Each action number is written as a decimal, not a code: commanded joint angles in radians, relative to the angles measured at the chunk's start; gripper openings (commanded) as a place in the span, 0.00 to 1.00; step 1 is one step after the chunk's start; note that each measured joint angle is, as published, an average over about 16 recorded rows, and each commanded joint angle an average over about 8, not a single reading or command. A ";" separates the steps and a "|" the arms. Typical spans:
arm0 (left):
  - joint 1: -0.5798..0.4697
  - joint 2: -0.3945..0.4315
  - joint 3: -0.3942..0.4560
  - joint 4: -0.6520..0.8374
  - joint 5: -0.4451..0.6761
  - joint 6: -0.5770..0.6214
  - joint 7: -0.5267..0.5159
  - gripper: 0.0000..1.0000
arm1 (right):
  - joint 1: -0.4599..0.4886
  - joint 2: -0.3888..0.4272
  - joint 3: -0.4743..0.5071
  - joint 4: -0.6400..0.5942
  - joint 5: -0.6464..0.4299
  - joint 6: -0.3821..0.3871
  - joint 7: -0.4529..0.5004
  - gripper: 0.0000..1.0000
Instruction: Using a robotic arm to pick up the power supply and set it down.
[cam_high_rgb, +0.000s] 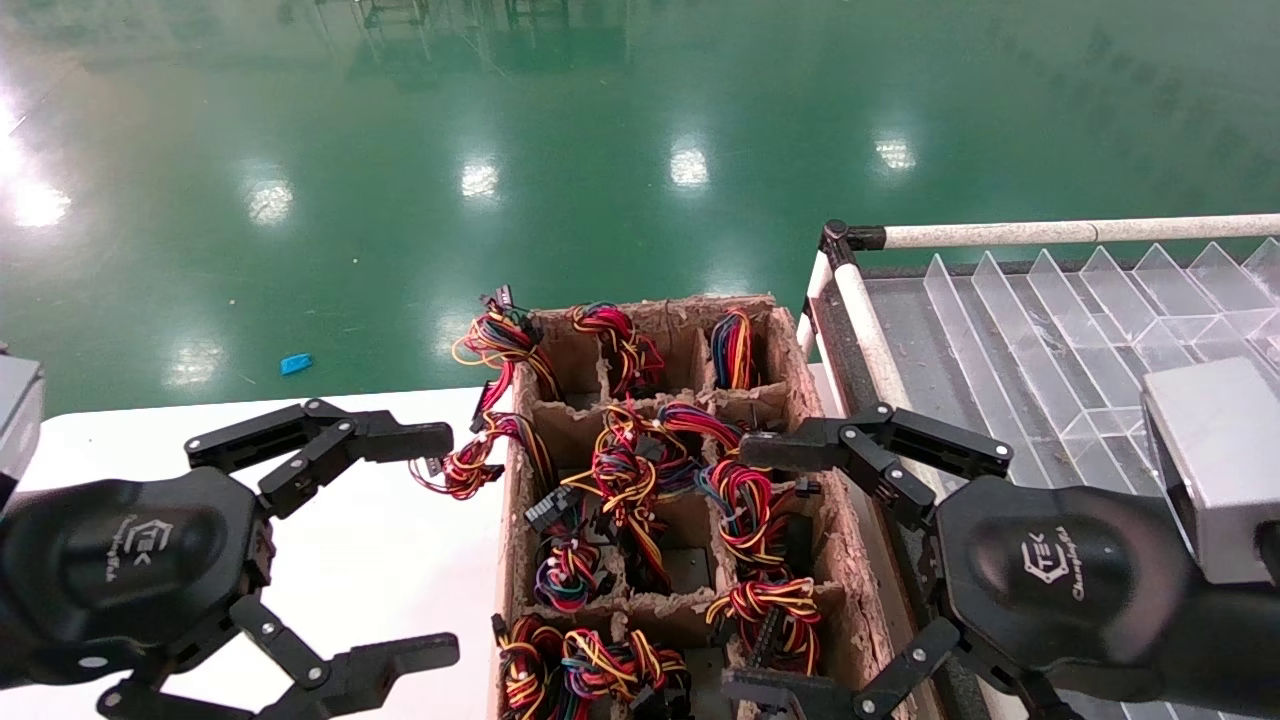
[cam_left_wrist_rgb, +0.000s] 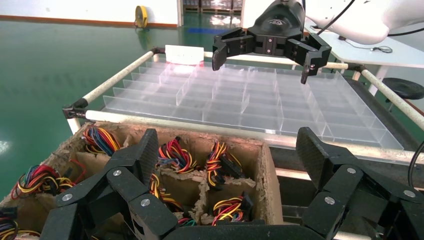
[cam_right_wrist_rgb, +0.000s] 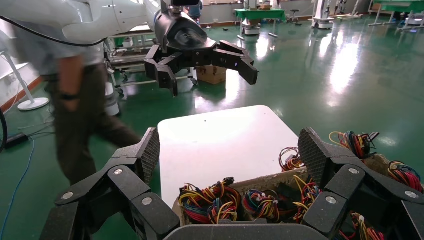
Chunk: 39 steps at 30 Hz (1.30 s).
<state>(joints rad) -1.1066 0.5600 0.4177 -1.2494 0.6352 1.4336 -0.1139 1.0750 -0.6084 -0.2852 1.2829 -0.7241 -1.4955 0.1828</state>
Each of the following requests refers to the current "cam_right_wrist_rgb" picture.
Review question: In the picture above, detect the person hand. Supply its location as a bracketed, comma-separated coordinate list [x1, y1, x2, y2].
[61, 99, 81, 113]

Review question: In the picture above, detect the person in grey shirt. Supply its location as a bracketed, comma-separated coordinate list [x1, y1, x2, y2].
[0, 28, 143, 186]

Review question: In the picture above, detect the black stool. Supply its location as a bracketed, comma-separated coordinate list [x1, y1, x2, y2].
[286, 9, 303, 27]

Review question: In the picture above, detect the black power adapter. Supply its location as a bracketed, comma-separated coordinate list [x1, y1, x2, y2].
[4, 132, 30, 150]

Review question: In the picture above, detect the green cloth covered table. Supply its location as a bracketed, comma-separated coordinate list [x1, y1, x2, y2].
[233, 8, 287, 41]
[367, 0, 424, 32]

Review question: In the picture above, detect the thick black hose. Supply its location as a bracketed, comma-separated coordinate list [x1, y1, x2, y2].
[0, 107, 8, 155]

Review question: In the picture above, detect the white cylinder bin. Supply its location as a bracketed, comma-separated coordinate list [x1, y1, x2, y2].
[104, 82, 121, 117]

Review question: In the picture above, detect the brown divided cardboard box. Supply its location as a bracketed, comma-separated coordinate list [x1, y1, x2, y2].
[172, 153, 424, 240]

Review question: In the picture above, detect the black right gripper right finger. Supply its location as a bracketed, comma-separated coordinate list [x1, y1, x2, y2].
[298, 127, 424, 240]

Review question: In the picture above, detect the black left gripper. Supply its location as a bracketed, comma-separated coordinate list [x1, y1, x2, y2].
[144, 11, 259, 98]

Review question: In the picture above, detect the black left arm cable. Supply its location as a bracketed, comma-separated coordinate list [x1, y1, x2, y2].
[0, 15, 109, 47]

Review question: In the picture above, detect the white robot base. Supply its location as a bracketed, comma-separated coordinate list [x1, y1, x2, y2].
[311, 0, 335, 31]
[241, 18, 263, 37]

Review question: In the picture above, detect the bare person forearm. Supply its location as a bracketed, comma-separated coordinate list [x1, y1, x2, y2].
[56, 54, 84, 100]

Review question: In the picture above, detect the metal wheeled trolley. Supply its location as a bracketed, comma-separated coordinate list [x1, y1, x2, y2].
[105, 29, 200, 98]

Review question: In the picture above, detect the small brown cardboard box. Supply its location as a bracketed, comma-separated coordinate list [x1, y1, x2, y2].
[195, 65, 228, 85]

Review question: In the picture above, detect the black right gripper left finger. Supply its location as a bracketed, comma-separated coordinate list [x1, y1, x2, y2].
[39, 127, 181, 240]

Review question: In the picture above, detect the blue floor cable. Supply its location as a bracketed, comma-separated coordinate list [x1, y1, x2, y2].
[0, 137, 36, 240]

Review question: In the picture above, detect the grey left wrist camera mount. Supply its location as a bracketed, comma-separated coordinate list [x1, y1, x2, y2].
[160, 0, 202, 15]

